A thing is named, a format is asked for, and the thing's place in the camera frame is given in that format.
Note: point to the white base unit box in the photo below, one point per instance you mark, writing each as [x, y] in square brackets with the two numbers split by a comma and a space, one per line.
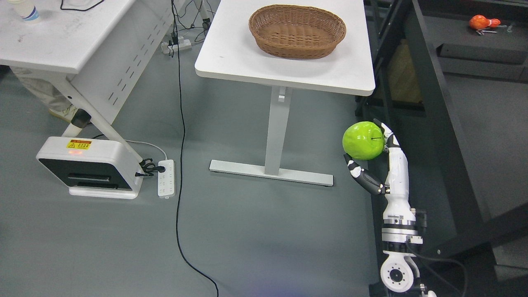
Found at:
[92, 167]

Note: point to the green apple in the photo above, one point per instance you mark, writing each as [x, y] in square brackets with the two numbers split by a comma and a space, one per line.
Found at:
[363, 140]

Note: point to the white standing desk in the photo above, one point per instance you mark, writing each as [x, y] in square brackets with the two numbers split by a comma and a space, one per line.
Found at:
[230, 52]

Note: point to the brown wicker basket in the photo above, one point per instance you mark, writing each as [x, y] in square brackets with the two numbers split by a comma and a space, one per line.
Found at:
[296, 32]

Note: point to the white side desk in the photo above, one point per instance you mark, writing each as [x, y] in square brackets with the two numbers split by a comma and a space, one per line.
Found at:
[87, 53]

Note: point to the orange toy on shelf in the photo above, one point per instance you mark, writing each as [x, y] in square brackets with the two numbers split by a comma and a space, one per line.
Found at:
[480, 22]

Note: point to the black metal shelf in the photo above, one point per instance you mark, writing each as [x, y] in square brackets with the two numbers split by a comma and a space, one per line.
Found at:
[457, 100]

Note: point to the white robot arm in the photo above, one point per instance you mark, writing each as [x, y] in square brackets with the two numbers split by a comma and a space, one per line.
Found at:
[402, 239]

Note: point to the white floor power strip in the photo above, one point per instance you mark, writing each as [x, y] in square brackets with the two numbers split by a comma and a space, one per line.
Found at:
[166, 180]

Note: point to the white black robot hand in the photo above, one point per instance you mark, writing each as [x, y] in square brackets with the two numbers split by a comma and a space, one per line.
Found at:
[395, 188]

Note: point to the white far power strip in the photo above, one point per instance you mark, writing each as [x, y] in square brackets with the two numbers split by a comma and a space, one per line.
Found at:
[170, 48]

